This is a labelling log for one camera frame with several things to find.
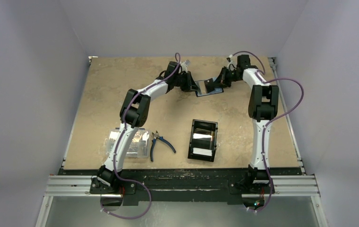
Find clear plastic parts box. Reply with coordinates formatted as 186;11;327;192
105;128;151;158

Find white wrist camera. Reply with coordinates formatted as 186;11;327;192
226;54;237;71
179;60;190;73

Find purple cable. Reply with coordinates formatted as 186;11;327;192
100;52;181;220
228;51;305;214

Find black plastic card box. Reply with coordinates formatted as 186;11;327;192
188;119;218;162

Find black aluminium mounting rail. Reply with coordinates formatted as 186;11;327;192
45;168;319;206

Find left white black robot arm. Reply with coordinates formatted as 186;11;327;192
91;60;197;193

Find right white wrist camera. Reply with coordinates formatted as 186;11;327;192
226;54;237;71

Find white credit card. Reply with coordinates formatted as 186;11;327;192
193;133;213;141

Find white card stack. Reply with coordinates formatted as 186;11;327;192
192;148;213;157

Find blue handled pliers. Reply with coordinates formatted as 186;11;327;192
150;131;177;162

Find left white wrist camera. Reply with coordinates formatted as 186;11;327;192
179;60;190;73

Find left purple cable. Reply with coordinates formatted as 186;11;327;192
100;52;181;220

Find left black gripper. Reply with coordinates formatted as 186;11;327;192
173;72;199;93

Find blue leather card holder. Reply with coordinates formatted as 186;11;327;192
195;78;224;97

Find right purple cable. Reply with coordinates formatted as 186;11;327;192
228;51;305;214

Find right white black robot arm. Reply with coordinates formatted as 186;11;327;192
204;51;279;193

